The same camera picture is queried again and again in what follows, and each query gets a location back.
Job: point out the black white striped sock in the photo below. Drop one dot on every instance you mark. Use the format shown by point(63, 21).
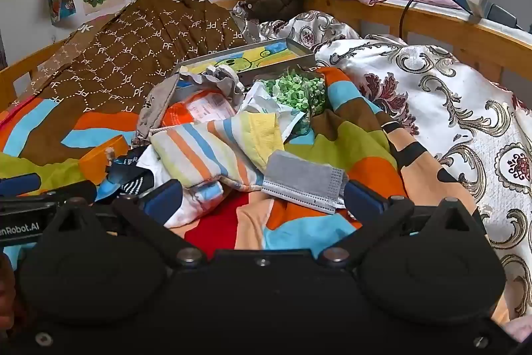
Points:
point(131, 176)

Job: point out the orange plastic bag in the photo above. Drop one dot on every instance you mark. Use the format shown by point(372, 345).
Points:
point(195, 109)

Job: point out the white floral quilt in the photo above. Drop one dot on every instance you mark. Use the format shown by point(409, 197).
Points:
point(457, 109)

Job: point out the striped towel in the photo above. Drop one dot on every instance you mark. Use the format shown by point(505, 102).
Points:
point(195, 149)

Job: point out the green paper star bag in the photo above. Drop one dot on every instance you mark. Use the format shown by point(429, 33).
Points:
point(297, 91)

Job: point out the brown patterned blanket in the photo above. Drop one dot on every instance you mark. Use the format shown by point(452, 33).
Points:
point(124, 47)

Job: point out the colourful striped blanket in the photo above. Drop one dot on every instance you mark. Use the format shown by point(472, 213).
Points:
point(353, 138)

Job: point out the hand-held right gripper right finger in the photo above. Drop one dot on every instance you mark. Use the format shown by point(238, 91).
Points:
point(362, 200)

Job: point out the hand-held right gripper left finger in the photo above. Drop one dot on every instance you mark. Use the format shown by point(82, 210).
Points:
point(163, 200)

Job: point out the white paper bag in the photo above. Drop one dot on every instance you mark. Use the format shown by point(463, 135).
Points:
point(266, 107)

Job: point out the wooden bed frame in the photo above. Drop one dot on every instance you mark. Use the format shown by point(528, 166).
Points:
point(436, 28)

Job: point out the yellow cloth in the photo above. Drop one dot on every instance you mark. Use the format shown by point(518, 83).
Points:
point(266, 134)

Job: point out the small orange box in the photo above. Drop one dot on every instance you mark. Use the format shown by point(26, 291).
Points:
point(99, 159)

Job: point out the grey face mask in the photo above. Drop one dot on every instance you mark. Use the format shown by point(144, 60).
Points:
point(299, 180)

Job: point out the grey mattress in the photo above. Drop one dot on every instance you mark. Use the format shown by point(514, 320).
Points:
point(440, 12)

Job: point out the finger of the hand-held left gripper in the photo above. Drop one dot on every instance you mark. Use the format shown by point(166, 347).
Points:
point(18, 184)

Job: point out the grey cartoon box tray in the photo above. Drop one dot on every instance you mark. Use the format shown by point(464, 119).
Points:
point(249, 57)

